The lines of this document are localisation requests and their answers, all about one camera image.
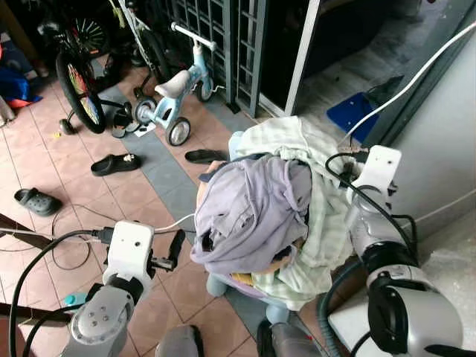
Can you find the white framed bicycle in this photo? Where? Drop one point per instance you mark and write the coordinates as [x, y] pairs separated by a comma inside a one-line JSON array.
[[155, 56]]

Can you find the clear plastic sheet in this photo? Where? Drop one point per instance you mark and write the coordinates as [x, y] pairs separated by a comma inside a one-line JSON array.
[[450, 282]]

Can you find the dark metal grille gate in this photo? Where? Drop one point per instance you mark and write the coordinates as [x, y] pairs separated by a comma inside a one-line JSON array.
[[216, 44]]

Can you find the black clog with charms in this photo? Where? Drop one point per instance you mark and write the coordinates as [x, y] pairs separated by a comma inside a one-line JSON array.
[[115, 165]]

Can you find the grey left robot leg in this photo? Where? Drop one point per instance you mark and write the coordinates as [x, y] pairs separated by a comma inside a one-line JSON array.
[[178, 343]]

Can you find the blue bag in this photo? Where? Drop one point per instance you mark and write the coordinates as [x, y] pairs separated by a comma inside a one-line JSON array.
[[16, 88]]

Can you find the green white checked cloth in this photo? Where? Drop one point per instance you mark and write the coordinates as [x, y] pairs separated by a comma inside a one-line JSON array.
[[327, 223]]

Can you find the light blue laundry basket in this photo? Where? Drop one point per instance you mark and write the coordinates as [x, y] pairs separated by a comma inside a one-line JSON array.
[[218, 286]]

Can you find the grey clog shoe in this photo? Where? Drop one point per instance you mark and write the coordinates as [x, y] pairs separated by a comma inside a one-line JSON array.
[[37, 202]]

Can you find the purple garment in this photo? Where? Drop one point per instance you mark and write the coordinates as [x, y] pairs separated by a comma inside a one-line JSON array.
[[249, 208]]

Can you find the black kids bicycle colourful spokes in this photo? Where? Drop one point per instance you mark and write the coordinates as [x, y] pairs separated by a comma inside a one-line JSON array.
[[80, 93]]

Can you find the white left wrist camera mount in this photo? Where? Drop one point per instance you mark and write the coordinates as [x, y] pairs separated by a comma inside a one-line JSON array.
[[130, 249]]

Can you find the light blue balance bike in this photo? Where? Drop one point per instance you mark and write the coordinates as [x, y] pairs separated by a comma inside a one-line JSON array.
[[175, 93]]

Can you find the grey right robot leg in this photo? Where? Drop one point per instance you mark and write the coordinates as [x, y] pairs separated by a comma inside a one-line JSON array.
[[286, 342]]

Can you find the white door frame post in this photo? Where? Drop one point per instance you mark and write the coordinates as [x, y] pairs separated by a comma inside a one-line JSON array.
[[301, 59]]

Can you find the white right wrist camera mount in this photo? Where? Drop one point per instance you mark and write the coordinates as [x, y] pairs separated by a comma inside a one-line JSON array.
[[381, 167]]

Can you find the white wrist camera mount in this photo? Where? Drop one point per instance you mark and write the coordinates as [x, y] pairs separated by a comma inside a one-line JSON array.
[[381, 167], [130, 249]]

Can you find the grey robot leg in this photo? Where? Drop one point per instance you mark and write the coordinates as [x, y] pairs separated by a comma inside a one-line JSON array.
[[286, 342], [178, 343]]

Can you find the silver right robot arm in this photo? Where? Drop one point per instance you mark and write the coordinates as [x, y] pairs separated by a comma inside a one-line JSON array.
[[416, 312]]

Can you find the plain black slipper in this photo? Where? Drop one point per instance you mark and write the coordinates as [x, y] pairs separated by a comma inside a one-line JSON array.
[[204, 156]]

